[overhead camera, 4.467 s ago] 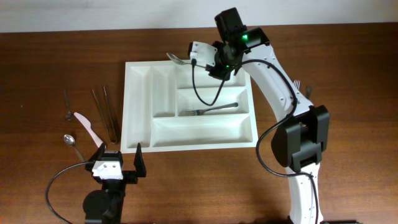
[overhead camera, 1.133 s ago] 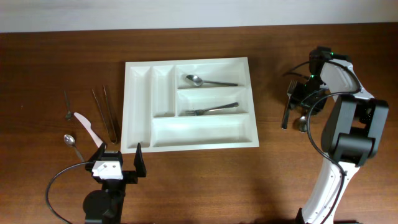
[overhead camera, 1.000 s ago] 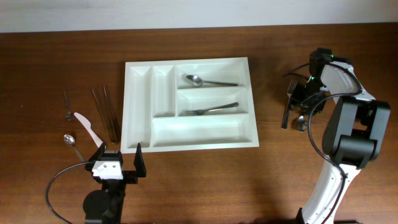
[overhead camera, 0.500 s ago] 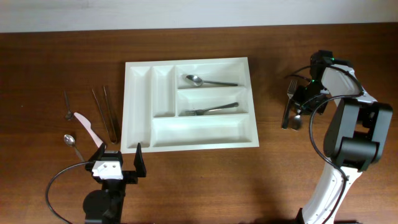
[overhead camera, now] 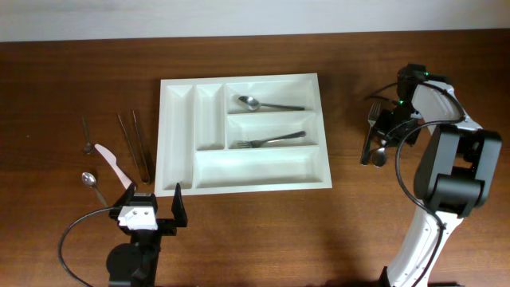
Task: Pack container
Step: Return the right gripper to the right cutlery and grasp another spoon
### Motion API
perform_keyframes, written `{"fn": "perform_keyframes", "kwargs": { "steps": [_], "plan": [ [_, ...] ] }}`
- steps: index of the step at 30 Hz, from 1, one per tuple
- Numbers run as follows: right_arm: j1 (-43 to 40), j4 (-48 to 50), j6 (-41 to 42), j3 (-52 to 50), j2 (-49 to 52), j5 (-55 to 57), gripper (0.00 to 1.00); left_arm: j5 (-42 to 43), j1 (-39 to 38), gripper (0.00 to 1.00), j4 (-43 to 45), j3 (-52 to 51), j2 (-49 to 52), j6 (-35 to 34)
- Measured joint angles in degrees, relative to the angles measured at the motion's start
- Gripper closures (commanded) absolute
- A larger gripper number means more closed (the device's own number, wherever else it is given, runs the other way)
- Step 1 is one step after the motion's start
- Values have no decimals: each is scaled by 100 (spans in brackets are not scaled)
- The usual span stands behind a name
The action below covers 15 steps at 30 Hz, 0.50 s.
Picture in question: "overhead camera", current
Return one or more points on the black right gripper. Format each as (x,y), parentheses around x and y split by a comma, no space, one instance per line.
(387,124)

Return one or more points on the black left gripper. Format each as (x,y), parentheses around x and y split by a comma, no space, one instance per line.
(168,228)

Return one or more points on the steel fork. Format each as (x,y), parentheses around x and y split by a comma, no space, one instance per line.
(260,143)
(371,119)

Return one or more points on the large steel spoon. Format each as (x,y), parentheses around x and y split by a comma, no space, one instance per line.
(252,104)
(378,157)

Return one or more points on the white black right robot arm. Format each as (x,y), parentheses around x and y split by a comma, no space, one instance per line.
(454,175)

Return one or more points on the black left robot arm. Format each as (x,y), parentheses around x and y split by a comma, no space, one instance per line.
(135,263)

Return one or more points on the steel tongs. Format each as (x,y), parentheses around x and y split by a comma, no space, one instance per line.
(135,145)

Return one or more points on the pink plastic knife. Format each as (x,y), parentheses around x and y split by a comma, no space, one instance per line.
(112,161)

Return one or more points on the small steel spoon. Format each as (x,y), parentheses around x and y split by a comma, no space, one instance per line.
(89,180)

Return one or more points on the small dark teaspoon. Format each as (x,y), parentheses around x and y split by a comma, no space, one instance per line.
(88,148)

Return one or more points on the white plastic cutlery tray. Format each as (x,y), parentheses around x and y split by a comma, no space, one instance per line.
(200,121)

